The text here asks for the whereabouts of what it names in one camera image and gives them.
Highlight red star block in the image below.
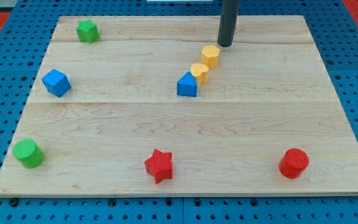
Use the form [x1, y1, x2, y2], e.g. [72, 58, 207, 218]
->
[144, 149, 173, 184]

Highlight yellow hexagon block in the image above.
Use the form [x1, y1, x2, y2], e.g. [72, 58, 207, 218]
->
[201, 45, 221, 68]

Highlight green star block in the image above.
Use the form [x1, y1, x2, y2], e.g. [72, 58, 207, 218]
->
[76, 19, 100, 44]

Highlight blue triangle block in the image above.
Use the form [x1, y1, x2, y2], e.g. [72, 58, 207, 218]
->
[177, 72, 198, 97]

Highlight light wooden board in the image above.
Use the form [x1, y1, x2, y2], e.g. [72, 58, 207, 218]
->
[0, 16, 358, 198]

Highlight yellow heart block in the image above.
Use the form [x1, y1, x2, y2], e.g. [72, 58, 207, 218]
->
[190, 63, 209, 85]

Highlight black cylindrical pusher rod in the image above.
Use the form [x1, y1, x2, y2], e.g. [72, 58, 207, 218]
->
[218, 0, 240, 47]

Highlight blue cube block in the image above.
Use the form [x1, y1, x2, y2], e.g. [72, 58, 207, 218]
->
[42, 69, 71, 98]

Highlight red cylinder block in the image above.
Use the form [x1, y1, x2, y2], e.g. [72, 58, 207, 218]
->
[278, 148, 310, 179]

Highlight green cylinder block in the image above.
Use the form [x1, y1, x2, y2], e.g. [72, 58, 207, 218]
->
[12, 138, 45, 169]

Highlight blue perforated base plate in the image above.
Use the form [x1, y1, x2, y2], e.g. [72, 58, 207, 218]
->
[0, 0, 358, 223]

